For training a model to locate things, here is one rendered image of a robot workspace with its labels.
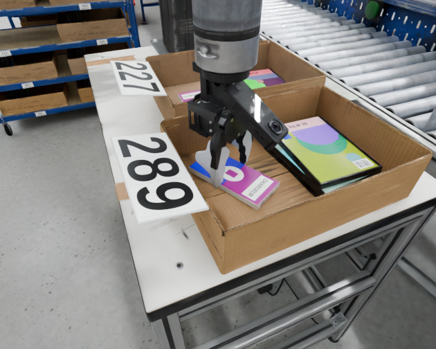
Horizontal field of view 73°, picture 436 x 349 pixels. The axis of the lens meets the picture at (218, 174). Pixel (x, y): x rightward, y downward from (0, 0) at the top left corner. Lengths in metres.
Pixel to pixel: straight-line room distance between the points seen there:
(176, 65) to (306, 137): 0.44
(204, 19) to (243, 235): 0.27
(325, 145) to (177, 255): 0.35
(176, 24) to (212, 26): 0.68
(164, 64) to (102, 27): 1.30
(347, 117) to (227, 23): 0.38
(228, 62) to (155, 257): 0.30
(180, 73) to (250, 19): 0.52
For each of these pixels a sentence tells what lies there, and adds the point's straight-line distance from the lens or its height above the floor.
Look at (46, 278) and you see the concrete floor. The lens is 1.49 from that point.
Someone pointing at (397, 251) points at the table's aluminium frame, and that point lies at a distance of 0.80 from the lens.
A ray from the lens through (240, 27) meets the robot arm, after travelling 0.40.
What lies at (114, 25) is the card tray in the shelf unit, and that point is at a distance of 2.16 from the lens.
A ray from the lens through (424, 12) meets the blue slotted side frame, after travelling 1.49.
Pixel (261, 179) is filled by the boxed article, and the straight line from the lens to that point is 0.55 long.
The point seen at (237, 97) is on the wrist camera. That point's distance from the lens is 0.45.
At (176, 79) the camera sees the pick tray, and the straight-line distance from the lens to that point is 0.91.
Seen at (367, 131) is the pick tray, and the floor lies 0.81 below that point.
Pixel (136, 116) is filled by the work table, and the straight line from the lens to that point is 0.79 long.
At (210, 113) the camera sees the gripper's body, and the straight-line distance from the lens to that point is 0.47.
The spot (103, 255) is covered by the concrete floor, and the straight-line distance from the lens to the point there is 1.45.
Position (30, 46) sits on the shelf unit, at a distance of 2.20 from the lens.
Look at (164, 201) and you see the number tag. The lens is 0.39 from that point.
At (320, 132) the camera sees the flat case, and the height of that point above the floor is 0.80.
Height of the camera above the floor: 1.14
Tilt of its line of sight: 42 degrees down
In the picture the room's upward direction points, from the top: straight up
